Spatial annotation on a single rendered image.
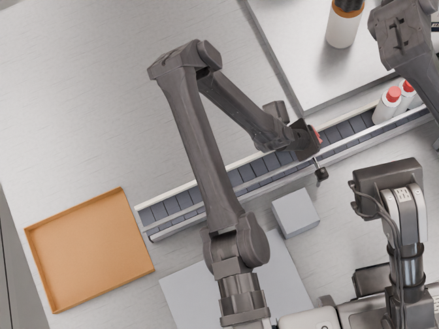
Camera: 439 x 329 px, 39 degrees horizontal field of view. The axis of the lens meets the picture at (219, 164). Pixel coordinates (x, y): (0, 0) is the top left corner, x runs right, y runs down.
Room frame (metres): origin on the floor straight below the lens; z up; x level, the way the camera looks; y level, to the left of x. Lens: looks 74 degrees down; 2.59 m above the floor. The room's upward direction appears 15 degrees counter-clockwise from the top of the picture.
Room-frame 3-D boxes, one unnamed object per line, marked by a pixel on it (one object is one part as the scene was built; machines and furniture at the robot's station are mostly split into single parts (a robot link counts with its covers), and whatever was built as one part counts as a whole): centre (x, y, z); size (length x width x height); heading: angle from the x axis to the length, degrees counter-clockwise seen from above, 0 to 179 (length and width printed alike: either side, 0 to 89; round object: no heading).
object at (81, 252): (0.36, 0.42, 0.85); 0.30 x 0.26 x 0.04; 99
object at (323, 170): (0.39, -0.25, 0.91); 0.07 x 0.03 x 0.17; 9
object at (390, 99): (0.50, -0.48, 0.98); 0.05 x 0.05 x 0.20
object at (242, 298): (0.08, 0.02, 1.45); 0.09 x 0.08 x 0.12; 88
